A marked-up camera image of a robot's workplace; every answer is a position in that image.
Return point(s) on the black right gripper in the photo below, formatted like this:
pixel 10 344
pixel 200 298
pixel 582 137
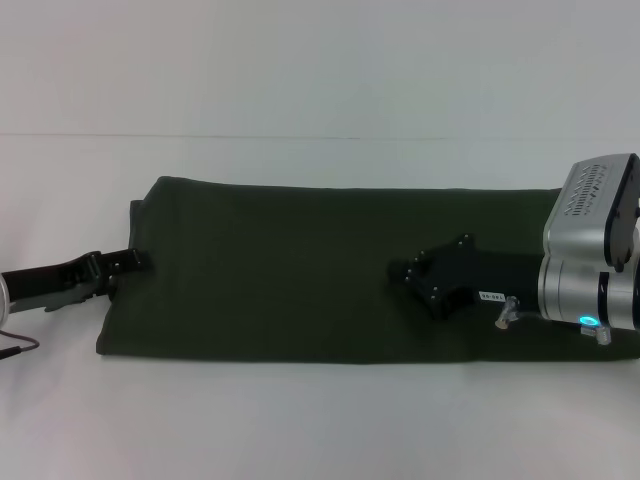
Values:
pixel 500 275

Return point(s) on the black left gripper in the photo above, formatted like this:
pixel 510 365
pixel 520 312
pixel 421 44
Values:
pixel 45 285

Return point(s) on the dark green shirt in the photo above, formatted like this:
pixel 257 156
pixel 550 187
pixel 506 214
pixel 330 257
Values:
pixel 275 275

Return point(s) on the silver connector post right gripper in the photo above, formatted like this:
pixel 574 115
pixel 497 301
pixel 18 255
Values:
pixel 506 315

